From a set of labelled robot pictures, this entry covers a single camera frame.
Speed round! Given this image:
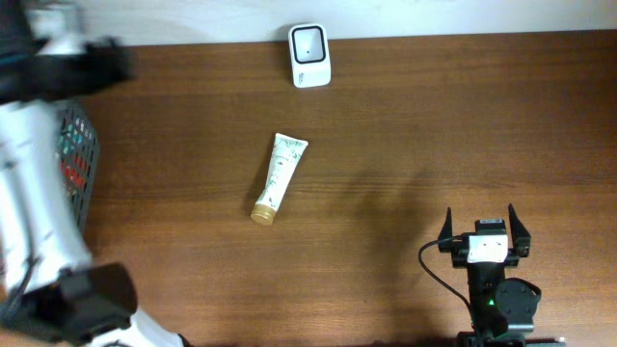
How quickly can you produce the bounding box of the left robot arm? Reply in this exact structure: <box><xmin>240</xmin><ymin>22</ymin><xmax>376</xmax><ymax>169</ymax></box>
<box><xmin>1</xmin><ymin>1</ymin><xmax>186</xmax><ymax>346</ymax></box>

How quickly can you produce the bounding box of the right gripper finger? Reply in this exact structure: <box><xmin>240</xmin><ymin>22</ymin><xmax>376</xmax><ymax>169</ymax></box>
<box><xmin>508</xmin><ymin>203</ymin><xmax>531</xmax><ymax>254</ymax></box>
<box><xmin>438</xmin><ymin>207</ymin><xmax>453</xmax><ymax>241</ymax></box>

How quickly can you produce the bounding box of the white cream tube gold cap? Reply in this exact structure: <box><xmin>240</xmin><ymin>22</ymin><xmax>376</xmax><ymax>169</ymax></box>
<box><xmin>251</xmin><ymin>133</ymin><xmax>309</xmax><ymax>226</ymax></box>

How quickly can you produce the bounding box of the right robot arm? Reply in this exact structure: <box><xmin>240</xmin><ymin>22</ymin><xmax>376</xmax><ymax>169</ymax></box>
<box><xmin>437</xmin><ymin>205</ymin><xmax>565</xmax><ymax>347</ymax></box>

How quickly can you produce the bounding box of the white barcode scanner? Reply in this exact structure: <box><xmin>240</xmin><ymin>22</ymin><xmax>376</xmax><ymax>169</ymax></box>
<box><xmin>287</xmin><ymin>23</ymin><xmax>332</xmax><ymax>89</ymax></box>

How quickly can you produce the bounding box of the dark grey plastic basket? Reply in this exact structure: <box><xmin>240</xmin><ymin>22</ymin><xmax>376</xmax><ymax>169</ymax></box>
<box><xmin>55</xmin><ymin>100</ymin><xmax>100</xmax><ymax>233</ymax></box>

